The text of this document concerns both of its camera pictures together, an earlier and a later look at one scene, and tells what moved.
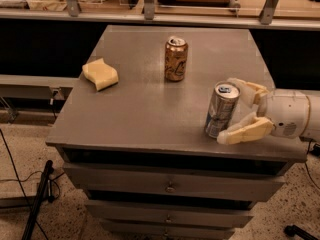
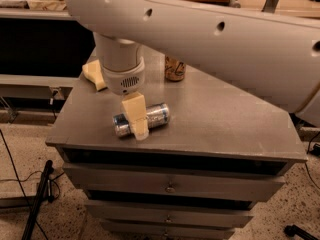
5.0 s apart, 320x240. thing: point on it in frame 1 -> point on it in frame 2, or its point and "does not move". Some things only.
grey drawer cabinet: x=137 y=154 does not move
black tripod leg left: x=43 y=193 does not move
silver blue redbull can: x=221 y=108 -> x=158 y=114
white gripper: x=287 y=112 -> x=124 y=81
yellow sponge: x=101 y=73 does not move
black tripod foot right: x=293 y=230 does not move
